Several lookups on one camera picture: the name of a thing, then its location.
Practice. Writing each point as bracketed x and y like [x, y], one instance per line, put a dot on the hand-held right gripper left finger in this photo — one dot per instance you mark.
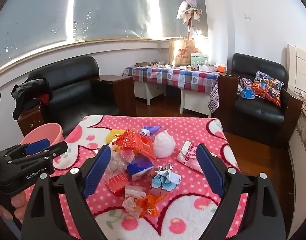
[97, 170]

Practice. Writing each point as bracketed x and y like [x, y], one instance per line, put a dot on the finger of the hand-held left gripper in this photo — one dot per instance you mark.
[58, 150]
[37, 145]

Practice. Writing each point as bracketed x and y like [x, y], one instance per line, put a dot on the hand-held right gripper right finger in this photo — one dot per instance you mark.
[210, 170]

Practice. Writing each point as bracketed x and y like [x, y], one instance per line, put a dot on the pink plastic bucket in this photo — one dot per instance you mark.
[42, 131]

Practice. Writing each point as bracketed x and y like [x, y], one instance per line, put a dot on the clear plastic bag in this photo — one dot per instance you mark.
[117, 163]

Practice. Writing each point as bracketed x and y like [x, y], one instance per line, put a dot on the red packet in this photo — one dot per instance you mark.
[116, 183]

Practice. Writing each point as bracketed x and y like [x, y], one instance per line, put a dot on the pink white paper bag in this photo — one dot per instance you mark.
[188, 155]

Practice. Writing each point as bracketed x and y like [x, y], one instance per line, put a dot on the yellow foam fruit net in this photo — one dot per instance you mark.
[112, 133]

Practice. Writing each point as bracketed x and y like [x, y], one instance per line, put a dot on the blue snack packet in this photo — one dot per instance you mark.
[140, 168]

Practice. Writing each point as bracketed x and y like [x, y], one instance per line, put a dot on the blue white wrapper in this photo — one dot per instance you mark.
[165, 180]

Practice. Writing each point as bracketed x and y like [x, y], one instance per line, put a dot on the red foil wrapper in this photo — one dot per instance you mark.
[133, 140]

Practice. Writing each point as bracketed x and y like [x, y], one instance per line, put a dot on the orange white wrapper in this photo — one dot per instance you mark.
[138, 200]

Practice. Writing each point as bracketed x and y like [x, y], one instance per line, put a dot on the white translucent plastic bag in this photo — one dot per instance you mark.
[164, 143]

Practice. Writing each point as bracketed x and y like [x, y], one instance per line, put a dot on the blue purple wrapper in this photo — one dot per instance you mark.
[150, 130]

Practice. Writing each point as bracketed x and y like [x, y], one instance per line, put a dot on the person's left hand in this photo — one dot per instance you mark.
[17, 207]

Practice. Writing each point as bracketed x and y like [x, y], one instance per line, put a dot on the pink polka-dot blanket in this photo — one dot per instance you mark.
[183, 130]

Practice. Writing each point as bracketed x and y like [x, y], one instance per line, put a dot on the dark clothes pile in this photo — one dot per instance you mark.
[27, 90]

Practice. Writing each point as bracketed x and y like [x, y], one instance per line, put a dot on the black leather armchair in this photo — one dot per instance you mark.
[258, 105]
[72, 80]

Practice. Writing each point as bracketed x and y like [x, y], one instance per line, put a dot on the white desk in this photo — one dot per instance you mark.
[193, 100]

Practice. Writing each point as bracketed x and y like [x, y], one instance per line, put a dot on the blue plastic bag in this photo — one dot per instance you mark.
[248, 93]

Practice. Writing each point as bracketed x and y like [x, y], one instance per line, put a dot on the plaid garment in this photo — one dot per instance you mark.
[245, 83]

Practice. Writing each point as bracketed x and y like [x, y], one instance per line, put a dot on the colourful printed cushion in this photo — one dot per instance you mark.
[268, 87]

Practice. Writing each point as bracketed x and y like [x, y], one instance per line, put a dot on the orange box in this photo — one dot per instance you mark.
[221, 68]

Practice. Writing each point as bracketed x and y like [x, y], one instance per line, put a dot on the white container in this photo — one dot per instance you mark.
[205, 68]

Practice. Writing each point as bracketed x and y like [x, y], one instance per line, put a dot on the checkered tablecloth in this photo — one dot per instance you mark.
[168, 76]

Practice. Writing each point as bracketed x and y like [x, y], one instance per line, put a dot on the green box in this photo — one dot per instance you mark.
[198, 58]

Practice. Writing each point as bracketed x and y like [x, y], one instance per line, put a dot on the flat grey tray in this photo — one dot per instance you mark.
[145, 64]

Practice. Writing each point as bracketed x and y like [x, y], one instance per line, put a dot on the brown paper shopping bag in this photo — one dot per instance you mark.
[180, 52]

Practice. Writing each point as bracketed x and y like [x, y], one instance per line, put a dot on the white wooden panel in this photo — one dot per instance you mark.
[303, 67]

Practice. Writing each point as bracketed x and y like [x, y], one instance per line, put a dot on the wooden coat stand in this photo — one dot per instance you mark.
[188, 30]

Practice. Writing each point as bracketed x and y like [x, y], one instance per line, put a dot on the white wall switch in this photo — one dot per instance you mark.
[247, 15]

